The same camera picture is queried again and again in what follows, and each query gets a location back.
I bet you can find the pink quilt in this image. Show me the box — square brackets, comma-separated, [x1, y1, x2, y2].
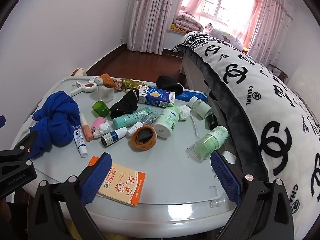
[174, 10, 204, 32]

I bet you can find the black sock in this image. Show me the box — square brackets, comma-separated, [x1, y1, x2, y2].
[109, 89, 140, 120]

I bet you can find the blue white medicine box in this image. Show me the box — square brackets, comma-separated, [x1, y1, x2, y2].
[137, 85, 177, 108]

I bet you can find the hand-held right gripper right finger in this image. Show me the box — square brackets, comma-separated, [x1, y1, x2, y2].
[210, 151, 295, 240]

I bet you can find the white green bottle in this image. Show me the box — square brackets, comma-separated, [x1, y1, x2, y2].
[152, 102, 182, 139]

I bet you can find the teal bottle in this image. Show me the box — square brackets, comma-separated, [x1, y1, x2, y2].
[113, 106, 153, 128]

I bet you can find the small white spray bottle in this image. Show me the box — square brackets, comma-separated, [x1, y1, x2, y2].
[127, 121, 143, 137]

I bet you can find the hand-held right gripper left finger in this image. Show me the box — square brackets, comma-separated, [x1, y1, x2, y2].
[27, 152, 112, 240]

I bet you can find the pink dotted curtain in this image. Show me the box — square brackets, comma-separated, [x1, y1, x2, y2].
[126, 0, 189, 55]
[247, 0, 293, 65]

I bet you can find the white cotton swab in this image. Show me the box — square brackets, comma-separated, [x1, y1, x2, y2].
[190, 115, 200, 138]

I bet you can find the blue cloth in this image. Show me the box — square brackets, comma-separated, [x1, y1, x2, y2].
[30, 91, 80, 159]

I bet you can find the orange cartoon packet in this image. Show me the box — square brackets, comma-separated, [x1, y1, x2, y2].
[87, 156, 146, 207]

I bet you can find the green liquid clear bottle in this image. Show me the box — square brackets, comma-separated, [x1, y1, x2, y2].
[92, 101, 110, 117]

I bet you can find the white bed frame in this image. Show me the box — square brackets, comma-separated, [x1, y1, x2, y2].
[180, 47, 213, 90]

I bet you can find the crumpled white tissue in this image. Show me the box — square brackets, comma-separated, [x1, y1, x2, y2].
[178, 104, 192, 120]
[93, 119, 112, 138]

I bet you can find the clear plastic cup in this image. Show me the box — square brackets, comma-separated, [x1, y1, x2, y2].
[96, 85, 115, 103]

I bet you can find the black cloth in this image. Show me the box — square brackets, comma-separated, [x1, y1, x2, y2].
[156, 75, 184, 95]

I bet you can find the white plastic clip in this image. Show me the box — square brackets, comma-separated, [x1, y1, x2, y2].
[71, 81, 98, 97]

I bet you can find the blue white spray bottle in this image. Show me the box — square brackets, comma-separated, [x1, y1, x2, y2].
[101, 127, 128, 147]

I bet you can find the wooden chair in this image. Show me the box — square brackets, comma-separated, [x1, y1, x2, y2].
[268, 64, 288, 83]

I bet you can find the pink oval case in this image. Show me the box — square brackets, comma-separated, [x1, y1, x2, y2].
[90, 117, 105, 134]

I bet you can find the green bottle with clear cap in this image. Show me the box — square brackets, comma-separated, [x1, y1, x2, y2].
[193, 126, 229, 160]

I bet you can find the black white printed blanket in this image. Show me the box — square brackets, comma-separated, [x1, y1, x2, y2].
[174, 31, 320, 227]

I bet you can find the window with sheer curtain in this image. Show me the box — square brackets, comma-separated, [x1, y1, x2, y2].
[181, 0, 265, 34]

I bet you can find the pale green white-capped bottle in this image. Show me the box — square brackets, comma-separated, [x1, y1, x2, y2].
[188, 96, 212, 119]

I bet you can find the clear crumpled plastic bottle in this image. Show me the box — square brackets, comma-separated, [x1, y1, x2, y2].
[140, 110, 160, 127]

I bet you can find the colourful bedding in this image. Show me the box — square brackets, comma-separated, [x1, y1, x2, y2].
[205, 22, 243, 51]

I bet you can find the white blue tube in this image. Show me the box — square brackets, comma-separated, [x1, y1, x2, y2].
[73, 125, 88, 158]

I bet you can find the flat blue box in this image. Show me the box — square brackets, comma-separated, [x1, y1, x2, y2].
[175, 89, 208, 102]

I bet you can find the orange lip gloss tube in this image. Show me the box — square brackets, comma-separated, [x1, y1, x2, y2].
[80, 113, 94, 142]

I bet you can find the brown white plush toy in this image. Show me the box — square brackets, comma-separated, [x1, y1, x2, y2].
[71, 67, 87, 77]

